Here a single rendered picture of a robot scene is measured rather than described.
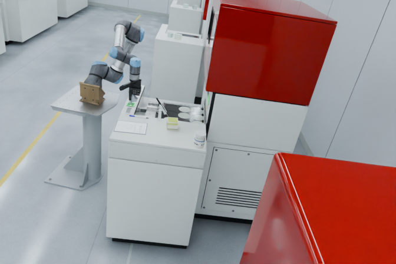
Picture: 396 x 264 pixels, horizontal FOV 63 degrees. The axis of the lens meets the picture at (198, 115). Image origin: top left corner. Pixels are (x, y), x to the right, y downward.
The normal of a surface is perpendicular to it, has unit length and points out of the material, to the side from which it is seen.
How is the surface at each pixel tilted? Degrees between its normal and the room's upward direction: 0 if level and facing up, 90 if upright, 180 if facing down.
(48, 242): 0
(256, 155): 90
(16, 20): 90
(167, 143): 0
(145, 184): 90
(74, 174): 0
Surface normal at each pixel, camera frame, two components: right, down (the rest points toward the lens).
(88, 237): 0.15, -0.87
